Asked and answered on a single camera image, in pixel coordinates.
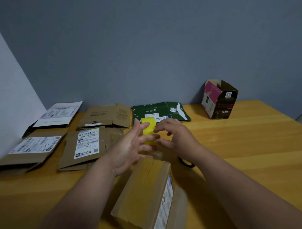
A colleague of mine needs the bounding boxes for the person's left forearm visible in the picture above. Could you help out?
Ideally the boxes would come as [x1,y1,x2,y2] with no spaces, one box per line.
[40,158,117,229]

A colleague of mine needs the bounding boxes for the person's left hand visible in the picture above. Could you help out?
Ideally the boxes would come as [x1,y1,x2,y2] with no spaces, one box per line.
[103,119,160,177]

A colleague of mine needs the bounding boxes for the person's right hand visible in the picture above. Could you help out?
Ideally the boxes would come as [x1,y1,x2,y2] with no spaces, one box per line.
[153,118,203,163]

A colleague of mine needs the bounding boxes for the brown carton with label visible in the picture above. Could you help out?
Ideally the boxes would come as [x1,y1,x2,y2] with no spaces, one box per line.
[58,126,124,171]

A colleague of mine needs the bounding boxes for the pink and black carton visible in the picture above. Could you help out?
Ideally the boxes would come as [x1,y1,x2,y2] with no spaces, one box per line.
[201,79,239,120]

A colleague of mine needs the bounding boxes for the green box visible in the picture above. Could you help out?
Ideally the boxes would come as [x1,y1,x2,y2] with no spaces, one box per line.
[131,102,192,126]

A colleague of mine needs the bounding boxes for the black box white label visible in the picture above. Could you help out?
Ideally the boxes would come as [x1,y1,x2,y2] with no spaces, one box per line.
[21,101,83,138]

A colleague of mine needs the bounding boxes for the black scissors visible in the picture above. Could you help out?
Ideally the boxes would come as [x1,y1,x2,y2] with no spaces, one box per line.
[178,157,196,168]

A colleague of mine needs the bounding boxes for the person's right forearm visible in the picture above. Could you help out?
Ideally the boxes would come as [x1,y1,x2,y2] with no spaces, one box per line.
[190,146,302,229]

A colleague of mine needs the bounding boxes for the small brown cardboard box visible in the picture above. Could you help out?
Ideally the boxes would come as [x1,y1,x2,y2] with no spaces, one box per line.
[111,158,188,229]

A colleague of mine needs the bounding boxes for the plain brown carton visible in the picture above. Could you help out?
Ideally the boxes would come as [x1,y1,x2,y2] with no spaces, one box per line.
[78,103,131,129]

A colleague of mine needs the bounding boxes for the yellow tape roll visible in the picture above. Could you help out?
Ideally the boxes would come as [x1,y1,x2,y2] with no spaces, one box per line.
[141,117,159,145]

